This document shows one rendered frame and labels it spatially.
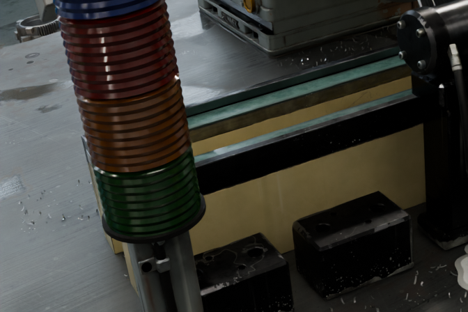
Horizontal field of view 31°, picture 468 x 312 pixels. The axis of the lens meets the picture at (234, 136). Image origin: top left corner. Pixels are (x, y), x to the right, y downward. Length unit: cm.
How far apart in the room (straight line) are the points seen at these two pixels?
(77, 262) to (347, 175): 30
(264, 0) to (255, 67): 11
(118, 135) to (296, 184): 40
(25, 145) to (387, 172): 55
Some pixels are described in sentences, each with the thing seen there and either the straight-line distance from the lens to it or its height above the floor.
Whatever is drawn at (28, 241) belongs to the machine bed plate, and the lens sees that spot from 98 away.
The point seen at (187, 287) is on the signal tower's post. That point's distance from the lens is 54.
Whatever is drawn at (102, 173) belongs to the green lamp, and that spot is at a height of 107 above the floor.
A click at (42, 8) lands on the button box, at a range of 98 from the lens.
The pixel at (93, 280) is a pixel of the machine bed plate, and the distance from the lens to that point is 89.
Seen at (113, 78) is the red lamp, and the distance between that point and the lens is 45.
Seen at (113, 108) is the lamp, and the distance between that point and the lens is 46.
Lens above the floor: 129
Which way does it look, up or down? 26 degrees down
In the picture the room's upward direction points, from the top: 9 degrees counter-clockwise
